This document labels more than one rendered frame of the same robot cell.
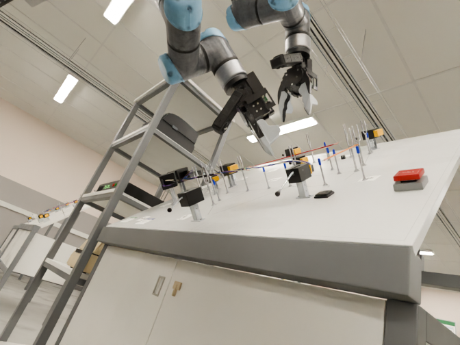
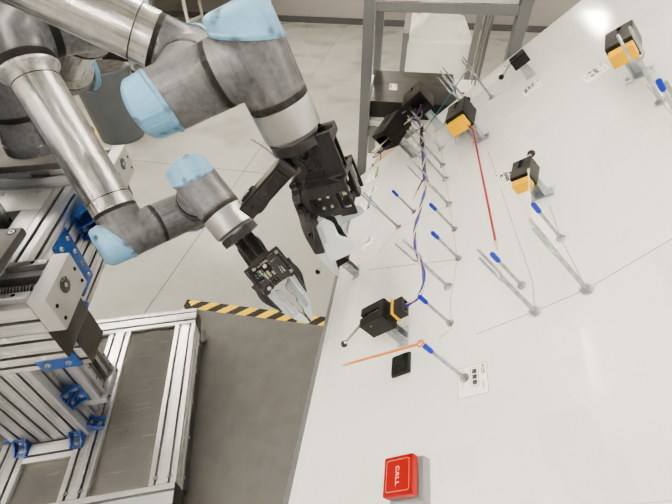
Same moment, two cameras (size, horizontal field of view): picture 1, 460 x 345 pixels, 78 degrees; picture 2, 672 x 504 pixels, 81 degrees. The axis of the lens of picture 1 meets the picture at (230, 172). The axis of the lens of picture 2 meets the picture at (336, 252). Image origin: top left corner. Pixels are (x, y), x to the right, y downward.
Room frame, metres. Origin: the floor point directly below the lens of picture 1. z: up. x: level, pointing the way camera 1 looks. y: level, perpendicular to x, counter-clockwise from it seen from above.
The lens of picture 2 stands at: (0.32, -0.45, 1.66)
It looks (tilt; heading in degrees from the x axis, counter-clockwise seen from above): 42 degrees down; 46
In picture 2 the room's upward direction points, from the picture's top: straight up
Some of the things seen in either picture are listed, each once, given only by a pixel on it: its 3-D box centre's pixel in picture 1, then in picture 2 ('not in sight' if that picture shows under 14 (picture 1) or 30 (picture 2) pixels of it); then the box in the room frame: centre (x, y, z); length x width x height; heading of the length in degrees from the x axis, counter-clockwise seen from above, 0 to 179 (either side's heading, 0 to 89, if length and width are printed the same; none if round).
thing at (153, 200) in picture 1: (133, 200); (411, 94); (1.62, 0.48, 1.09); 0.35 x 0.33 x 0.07; 37
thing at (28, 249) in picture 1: (55, 238); (444, 24); (3.84, 1.80, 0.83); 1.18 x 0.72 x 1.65; 37
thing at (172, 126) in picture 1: (168, 135); not in sight; (1.59, 0.45, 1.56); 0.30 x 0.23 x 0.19; 129
